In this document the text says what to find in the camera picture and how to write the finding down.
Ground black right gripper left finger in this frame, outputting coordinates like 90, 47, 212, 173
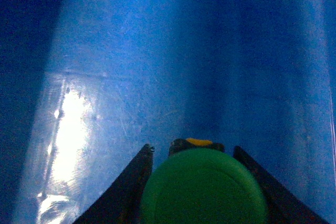
74, 144, 154, 223

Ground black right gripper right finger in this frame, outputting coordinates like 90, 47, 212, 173
233, 146, 327, 223

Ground blue bin holding green button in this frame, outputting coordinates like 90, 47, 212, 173
1, 0, 335, 223

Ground green mushroom push button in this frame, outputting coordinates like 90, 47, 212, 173
140, 138, 268, 223

